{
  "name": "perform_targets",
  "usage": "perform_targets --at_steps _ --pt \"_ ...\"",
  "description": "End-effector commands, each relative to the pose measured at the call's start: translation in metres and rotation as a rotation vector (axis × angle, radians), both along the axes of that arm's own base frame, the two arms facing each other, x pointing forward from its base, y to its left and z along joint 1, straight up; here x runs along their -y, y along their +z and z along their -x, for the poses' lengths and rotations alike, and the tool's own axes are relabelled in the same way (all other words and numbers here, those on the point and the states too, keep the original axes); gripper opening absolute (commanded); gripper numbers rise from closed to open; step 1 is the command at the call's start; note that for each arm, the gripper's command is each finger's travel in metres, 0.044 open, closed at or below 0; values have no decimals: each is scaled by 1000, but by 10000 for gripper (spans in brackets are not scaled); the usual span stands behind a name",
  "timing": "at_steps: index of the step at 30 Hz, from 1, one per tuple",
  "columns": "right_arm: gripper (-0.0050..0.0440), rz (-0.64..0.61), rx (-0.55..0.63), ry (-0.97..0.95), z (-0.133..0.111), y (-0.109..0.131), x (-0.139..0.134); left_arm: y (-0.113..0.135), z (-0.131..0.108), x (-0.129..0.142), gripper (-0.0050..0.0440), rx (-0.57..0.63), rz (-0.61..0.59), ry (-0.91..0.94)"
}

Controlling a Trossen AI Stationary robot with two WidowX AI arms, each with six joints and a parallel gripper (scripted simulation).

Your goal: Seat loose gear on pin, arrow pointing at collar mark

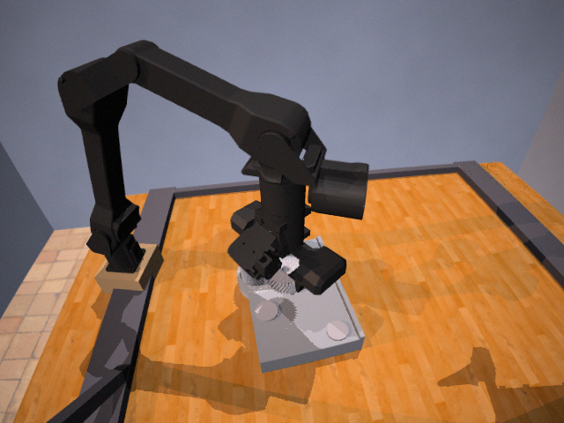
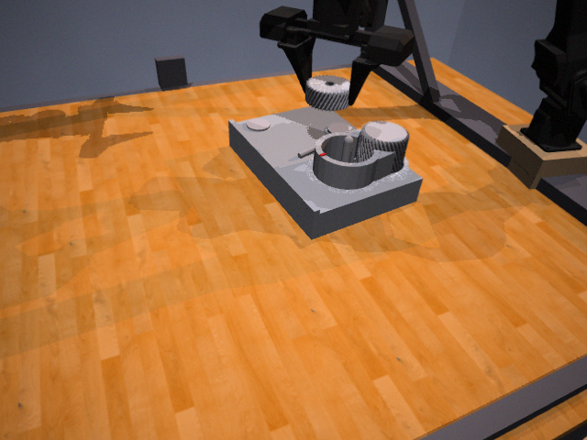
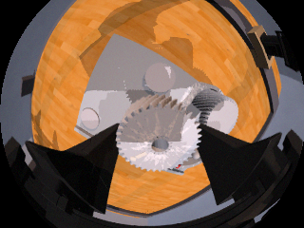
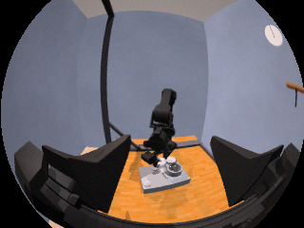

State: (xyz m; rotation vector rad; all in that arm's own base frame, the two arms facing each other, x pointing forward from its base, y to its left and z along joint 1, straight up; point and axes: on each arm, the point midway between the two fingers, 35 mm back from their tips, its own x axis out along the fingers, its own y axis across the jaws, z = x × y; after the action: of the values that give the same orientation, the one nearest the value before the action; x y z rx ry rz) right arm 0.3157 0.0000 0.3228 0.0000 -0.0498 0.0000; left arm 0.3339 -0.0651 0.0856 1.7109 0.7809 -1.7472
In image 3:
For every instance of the silver toothed gear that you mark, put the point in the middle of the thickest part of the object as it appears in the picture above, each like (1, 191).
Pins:
(150, 119)

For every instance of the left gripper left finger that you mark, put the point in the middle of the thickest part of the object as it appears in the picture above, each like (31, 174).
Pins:
(86, 168)

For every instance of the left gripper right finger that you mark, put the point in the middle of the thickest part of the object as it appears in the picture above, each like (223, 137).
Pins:
(229, 161)

